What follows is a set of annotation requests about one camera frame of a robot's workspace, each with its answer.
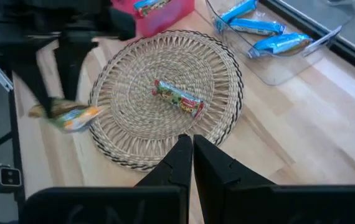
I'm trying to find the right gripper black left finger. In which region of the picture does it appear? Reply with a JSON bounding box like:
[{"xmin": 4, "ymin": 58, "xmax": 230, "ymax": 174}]
[{"xmin": 21, "ymin": 134, "xmax": 194, "ymax": 224}]

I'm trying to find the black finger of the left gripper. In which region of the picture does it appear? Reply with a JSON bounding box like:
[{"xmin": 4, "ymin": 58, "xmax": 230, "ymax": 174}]
[
  {"xmin": 54, "ymin": 42, "xmax": 99, "ymax": 102},
  {"xmin": 9, "ymin": 49, "xmax": 55, "ymax": 119}
]

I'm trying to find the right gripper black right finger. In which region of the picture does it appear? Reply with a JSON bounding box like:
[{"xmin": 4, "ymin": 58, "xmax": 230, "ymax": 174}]
[{"xmin": 193, "ymin": 134, "xmax": 355, "ymax": 224}]

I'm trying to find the blue yellow granola bar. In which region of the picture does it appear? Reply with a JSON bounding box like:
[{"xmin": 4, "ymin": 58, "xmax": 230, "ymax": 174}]
[{"xmin": 27, "ymin": 98, "xmax": 105, "ymax": 134}]

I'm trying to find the red green granola bar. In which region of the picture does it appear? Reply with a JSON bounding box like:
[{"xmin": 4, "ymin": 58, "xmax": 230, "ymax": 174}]
[
  {"xmin": 151, "ymin": 79, "xmax": 206, "ymax": 119},
  {"xmin": 140, "ymin": 1, "xmax": 172, "ymax": 17}
]

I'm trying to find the round woven straw placemat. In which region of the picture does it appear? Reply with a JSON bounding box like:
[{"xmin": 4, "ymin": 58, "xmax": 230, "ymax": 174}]
[{"xmin": 87, "ymin": 29, "xmax": 245, "ymax": 172}]

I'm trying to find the pink plastic bin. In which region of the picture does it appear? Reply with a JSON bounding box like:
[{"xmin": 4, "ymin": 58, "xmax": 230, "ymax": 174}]
[{"xmin": 111, "ymin": 0, "xmax": 196, "ymax": 39}]

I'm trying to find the clear plastic bin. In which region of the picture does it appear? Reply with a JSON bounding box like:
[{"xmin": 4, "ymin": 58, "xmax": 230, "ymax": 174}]
[{"xmin": 205, "ymin": 0, "xmax": 355, "ymax": 86}]

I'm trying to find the black table-level camera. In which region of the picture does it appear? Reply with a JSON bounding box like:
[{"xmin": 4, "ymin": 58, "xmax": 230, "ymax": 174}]
[{"xmin": 0, "ymin": 164, "xmax": 22, "ymax": 194}]

